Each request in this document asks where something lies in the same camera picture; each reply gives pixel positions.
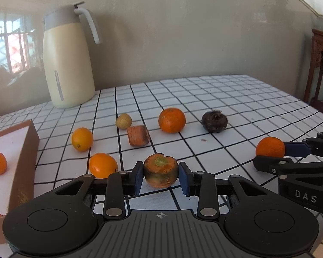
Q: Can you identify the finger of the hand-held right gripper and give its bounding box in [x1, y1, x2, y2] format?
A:
[253, 156, 323, 176]
[283, 132, 323, 158]

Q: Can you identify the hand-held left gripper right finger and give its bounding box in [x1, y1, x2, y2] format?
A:
[178, 162, 270, 219]

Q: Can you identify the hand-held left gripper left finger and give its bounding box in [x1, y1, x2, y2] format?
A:
[54, 162, 144, 219]

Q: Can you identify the carrot top piece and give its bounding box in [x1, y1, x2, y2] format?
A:
[143, 153, 179, 189]

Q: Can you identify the cut carrot piece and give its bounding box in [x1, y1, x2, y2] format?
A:
[127, 125, 150, 147]

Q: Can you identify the large orange mandarin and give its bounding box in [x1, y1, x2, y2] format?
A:
[158, 107, 186, 134]

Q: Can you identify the dark purple round fruit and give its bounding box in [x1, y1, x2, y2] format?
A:
[201, 110, 228, 133]

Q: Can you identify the brown cardboard box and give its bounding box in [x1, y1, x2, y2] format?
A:
[0, 120, 40, 245]

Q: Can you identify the orange kumquat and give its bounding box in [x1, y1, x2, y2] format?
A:
[71, 127, 94, 152]
[89, 153, 118, 179]

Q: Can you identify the tan longan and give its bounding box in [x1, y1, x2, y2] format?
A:
[115, 113, 132, 130]

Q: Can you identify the white checked tablecloth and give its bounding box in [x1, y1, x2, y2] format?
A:
[0, 74, 323, 258]

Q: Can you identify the dark wooden stand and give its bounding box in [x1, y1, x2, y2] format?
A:
[304, 29, 323, 113]

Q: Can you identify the cream thermos jug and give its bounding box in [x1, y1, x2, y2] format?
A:
[42, 1, 101, 109]

